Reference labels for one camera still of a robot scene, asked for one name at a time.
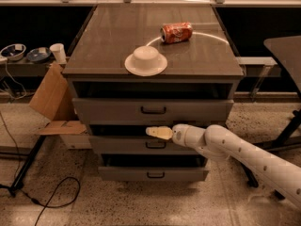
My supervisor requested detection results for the grey drawer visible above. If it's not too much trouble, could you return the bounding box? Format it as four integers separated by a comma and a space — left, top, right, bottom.
98, 167, 209, 182
72, 98, 233, 125
89, 136, 197, 155

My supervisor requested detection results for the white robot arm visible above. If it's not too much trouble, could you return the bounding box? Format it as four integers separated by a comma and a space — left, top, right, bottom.
146, 124, 301, 208

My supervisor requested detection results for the grey bottom drawer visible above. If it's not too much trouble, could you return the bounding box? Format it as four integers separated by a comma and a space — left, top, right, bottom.
98, 167, 209, 182

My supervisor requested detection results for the grey drawer cabinet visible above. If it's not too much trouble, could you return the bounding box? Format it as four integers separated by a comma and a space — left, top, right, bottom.
63, 4, 243, 169

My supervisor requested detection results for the grey top drawer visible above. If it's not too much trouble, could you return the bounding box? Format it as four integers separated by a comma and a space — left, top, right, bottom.
72, 98, 233, 125

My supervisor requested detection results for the white upturned bowl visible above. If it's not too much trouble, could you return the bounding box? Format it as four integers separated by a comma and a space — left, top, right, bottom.
124, 46, 167, 76

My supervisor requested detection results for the red soda can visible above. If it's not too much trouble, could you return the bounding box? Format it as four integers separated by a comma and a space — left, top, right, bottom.
160, 22, 193, 44

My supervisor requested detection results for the brown cardboard box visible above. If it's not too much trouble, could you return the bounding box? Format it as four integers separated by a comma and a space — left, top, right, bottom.
29, 62, 87, 136

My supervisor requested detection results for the white paper cup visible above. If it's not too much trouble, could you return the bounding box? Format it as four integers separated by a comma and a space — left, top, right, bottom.
50, 43, 67, 64

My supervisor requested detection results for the blue bowl right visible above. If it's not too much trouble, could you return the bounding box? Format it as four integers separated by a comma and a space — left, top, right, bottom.
26, 47, 51, 63

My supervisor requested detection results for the blue bowl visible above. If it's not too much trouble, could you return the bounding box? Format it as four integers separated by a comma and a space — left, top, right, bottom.
0, 43, 26, 61
26, 47, 51, 63

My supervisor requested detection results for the blue bowl left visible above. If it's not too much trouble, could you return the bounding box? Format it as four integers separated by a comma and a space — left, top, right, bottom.
0, 43, 26, 61

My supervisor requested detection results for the black right frame leg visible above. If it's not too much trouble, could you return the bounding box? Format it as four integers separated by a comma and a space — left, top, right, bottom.
242, 165, 259, 188

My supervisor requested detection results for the black frame leg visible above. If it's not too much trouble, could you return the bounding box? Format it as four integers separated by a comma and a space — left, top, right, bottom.
8, 136, 46, 197
242, 165, 259, 188

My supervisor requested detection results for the black left frame leg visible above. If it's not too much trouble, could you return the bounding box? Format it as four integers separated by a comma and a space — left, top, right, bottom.
8, 136, 46, 197

